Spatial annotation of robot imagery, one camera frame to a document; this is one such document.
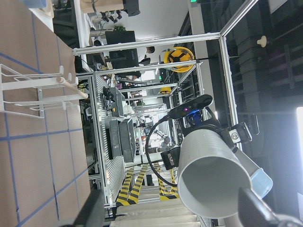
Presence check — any yellow hard hat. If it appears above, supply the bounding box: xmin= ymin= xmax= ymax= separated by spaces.
xmin=164 ymin=47 xmax=195 ymax=73

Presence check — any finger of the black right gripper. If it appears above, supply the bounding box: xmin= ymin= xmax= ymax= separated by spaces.
xmin=231 ymin=114 xmax=259 ymax=143
xmin=160 ymin=146 xmax=180 ymax=170

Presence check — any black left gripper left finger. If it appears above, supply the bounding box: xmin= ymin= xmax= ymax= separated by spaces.
xmin=72 ymin=189 xmax=105 ymax=227

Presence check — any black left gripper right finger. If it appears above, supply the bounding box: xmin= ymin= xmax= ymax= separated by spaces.
xmin=238 ymin=188 xmax=284 ymax=227

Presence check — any grey-blue cup on desk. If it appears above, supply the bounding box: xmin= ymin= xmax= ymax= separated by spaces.
xmin=21 ymin=0 xmax=47 ymax=9

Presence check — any white wire cup rack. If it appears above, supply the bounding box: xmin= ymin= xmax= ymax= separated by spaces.
xmin=0 ymin=64 xmax=89 ymax=118

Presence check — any grey-blue plastic cup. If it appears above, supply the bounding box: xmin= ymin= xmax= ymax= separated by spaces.
xmin=177 ymin=129 xmax=251 ymax=218

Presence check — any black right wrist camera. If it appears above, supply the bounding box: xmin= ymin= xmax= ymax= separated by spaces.
xmin=168 ymin=94 xmax=213 ymax=119

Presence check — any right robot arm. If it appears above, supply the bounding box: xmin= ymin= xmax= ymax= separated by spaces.
xmin=161 ymin=117 xmax=273 ymax=220

